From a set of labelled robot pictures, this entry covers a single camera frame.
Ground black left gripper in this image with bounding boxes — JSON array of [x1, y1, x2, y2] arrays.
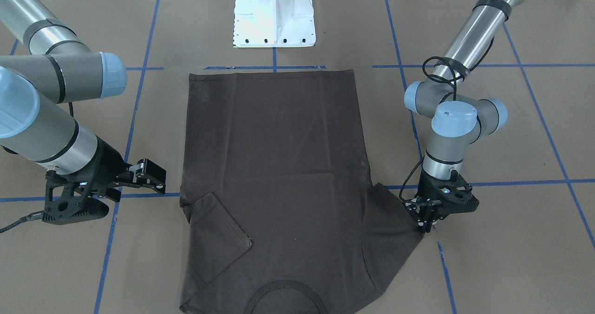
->
[[404, 169, 458, 233]]

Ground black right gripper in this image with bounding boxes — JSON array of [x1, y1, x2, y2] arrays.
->
[[70, 138, 166, 203]]

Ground dark brown t-shirt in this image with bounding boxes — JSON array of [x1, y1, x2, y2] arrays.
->
[[180, 70, 422, 314]]

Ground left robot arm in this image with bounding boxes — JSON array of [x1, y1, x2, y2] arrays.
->
[[399, 0, 594, 234]]

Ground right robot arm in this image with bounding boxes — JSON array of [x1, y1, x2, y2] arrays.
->
[[1, 0, 165, 204]]

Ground blue tape line lengthwise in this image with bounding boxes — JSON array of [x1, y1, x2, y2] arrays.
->
[[384, 0, 457, 314]]

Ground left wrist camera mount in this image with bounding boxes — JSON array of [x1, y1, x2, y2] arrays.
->
[[438, 170, 479, 215]]

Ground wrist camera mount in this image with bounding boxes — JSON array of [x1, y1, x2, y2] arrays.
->
[[438, 170, 479, 215], [42, 170, 110, 225]]

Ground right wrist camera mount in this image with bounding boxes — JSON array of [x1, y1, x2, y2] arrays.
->
[[42, 170, 110, 225]]

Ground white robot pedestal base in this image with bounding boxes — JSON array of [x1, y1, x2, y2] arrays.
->
[[232, 0, 317, 48]]

